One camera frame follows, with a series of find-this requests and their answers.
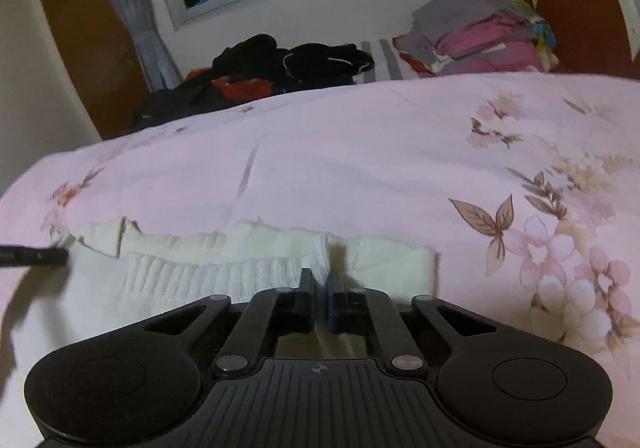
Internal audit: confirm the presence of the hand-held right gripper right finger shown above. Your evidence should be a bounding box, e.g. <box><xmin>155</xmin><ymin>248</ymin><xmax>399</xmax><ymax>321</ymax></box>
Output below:
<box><xmin>324</xmin><ymin>273</ymin><xmax>497</xmax><ymax>372</ymax></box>

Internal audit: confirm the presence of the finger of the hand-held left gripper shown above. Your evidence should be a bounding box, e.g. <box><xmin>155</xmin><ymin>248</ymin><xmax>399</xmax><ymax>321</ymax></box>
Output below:
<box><xmin>0</xmin><ymin>243</ymin><xmax>70</xmax><ymax>269</ymax></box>

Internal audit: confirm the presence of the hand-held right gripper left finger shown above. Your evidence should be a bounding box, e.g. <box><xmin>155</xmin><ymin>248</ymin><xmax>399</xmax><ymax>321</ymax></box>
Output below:
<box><xmin>144</xmin><ymin>268</ymin><xmax>317</xmax><ymax>380</ymax></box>

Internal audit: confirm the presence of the white knit sweater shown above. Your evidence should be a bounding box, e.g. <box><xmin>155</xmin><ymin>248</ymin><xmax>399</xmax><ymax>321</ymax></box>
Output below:
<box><xmin>52</xmin><ymin>217</ymin><xmax>442</xmax><ymax>360</ymax></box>

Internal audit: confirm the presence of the pile of black clothes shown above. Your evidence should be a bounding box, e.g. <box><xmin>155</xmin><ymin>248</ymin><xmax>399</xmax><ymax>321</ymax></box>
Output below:
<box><xmin>131</xmin><ymin>33</ymin><xmax>376</xmax><ymax>132</ymax></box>

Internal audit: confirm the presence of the pile of folded colourful clothes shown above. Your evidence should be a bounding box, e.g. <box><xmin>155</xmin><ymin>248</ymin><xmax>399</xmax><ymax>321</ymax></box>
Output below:
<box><xmin>394</xmin><ymin>0</ymin><xmax>522</xmax><ymax>67</ymax></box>

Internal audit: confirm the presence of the pink floral bedsheet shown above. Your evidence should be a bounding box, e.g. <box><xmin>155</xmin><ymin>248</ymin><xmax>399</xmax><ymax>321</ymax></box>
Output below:
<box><xmin>0</xmin><ymin>71</ymin><xmax>640</xmax><ymax>410</ymax></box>

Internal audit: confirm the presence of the red garment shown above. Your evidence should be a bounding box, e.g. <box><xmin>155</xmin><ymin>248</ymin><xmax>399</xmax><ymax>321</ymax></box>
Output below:
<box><xmin>212</xmin><ymin>77</ymin><xmax>279</xmax><ymax>102</ymax></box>

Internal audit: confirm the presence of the brown wooden door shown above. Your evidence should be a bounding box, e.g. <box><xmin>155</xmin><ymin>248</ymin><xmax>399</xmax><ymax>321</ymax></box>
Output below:
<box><xmin>31</xmin><ymin>0</ymin><xmax>151</xmax><ymax>142</ymax></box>

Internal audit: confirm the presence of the grey striped sheet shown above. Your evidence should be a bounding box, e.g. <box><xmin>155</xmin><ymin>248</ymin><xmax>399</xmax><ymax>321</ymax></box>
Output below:
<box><xmin>357</xmin><ymin>38</ymin><xmax>422</xmax><ymax>82</ymax></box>

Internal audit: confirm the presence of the grey curtain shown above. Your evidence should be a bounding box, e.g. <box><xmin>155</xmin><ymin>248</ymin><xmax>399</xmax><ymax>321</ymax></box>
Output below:
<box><xmin>82</xmin><ymin>0</ymin><xmax>184</xmax><ymax>92</ymax></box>

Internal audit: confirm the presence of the pink folded garment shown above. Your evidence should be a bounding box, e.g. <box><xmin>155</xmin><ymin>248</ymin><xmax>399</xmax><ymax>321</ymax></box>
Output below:
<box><xmin>433</xmin><ymin>13</ymin><xmax>544</xmax><ymax>76</ymax></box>

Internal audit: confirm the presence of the colourful printed cloth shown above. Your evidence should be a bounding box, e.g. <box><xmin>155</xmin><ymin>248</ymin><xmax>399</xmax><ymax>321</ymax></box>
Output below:
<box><xmin>510</xmin><ymin>0</ymin><xmax>559</xmax><ymax>72</ymax></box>

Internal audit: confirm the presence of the red and white headboard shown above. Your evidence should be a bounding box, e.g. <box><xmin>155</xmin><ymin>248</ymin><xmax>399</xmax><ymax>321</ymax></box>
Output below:
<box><xmin>502</xmin><ymin>0</ymin><xmax>640</xmax><ymax>80</ymax></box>

